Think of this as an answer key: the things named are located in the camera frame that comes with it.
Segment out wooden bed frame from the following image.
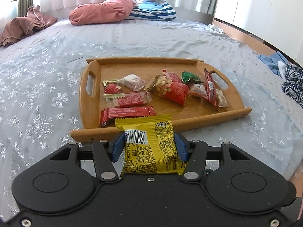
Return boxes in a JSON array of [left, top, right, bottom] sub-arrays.
[[213, 20, 275, 56]]

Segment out beige cake packet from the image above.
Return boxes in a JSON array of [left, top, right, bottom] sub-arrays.
[[188, 84, 208, 100]]

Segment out yellow snack packet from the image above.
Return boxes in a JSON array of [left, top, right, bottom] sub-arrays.
[[115, 115, 187, 177]]

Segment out blue clothes pile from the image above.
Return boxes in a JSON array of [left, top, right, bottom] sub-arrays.
[[257, 52, 303, 107]]

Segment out white pink candy packet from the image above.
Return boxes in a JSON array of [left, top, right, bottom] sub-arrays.
[[119, 74, 147, 91]]

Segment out mauve crumpled cloth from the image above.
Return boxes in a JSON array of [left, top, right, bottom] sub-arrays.
[[1, 5, 58, 47]]

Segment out green snack packet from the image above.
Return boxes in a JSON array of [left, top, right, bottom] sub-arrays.
[[181, 71, 203, 84]]

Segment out small red wafer packet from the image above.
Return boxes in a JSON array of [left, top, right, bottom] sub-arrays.
[[162, 69, 182, 84]]

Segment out blue striped pillow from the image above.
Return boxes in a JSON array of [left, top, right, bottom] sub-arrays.
[[126, 0, 176, 21]]

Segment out pink pillow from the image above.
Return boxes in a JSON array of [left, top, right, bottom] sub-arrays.
[[69, 0, 134, 25]]

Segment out slim red snack stick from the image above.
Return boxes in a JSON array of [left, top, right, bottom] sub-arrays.
[[204, 68, 218, 109]]

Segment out long red snack bar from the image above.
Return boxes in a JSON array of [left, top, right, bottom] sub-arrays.
[[100, 106, 156, 126]]

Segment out grey snowflake bed sheet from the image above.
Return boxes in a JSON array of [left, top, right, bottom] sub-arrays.
[[1, 19, 302, 220]]

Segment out wooden serving tray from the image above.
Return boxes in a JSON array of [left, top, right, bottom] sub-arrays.
[[70, 56, 253, 143]]

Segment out red cracker packet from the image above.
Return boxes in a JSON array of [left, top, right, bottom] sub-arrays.
[[106, 91, 152, 108]]

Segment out red gold small packet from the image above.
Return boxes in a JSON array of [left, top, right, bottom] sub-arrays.
[[102, 79, 125, 98]]

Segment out red peanut bag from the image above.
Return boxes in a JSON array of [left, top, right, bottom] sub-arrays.
[[144, 75, 189, 107]]

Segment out white crumpled tissue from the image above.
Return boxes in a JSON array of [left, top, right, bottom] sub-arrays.
[[208, 24, 224, 34]]

